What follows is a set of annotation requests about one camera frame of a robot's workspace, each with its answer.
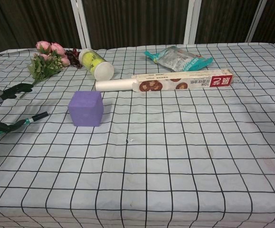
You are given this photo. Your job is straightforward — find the baking paper carton box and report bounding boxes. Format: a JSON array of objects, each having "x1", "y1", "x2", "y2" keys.
[{"x1": 132, "y1": 68, "x2": 233, "y2": 93}]

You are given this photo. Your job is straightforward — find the dark red artificial grapes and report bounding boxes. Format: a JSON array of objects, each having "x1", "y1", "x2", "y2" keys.
[{"x1": 65, "y1": 48, "x2": 83, "y2": 69}]

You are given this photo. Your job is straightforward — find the white baking paper roll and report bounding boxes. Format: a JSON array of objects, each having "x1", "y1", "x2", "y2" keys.
[{"x1": 95, "y1": 79, "x2": 138, "y2": 92}]

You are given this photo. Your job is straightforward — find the teal clear snack bag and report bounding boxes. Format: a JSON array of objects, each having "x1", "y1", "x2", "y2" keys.
[{"x1": 143, "y1": 46, "x2": 214, "y2": 72}]

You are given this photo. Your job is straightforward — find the white black grid tablecloth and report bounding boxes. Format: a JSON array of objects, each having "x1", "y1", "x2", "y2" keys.
[{"x1": 0, "y1": 42, "x2": 275, "y2": 228}]

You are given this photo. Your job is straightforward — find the clear tennis ball tube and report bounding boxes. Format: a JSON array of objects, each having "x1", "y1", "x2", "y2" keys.
[{"x1": 78, "y1": 48, "x2": 115, "y2": 81}]

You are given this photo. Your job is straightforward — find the pink artificial flower bouquet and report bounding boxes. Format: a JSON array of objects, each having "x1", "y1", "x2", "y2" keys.
[{"x1": 20, "y1": 40, "x2": 71, "y2": 98}]

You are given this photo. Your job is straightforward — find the yellow tennis ball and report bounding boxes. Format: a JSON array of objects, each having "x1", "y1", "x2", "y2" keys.
[
  {"x1": 82, "y1": 51, "x2": 95, "y2": 64},
  {"x1": 87, "y1": 59, "x2": 102, "y2": 72}
]

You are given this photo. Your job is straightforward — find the purple foam cube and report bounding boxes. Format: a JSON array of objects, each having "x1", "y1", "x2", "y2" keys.
[{"x1": 67, "y1": 91, "x2": 104, "y2": 128}]

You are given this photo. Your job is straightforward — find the white frame post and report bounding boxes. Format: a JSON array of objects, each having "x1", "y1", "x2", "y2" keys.
[
  {"x1": 71, "y1": 0, "x2": 92, "y2": 49},
  {"x1": 245, "y1": 0, "x2": 270, "y2": 43},
  {"x1": 188, "y1": 0, "x2": 201, "y2": 46}
]

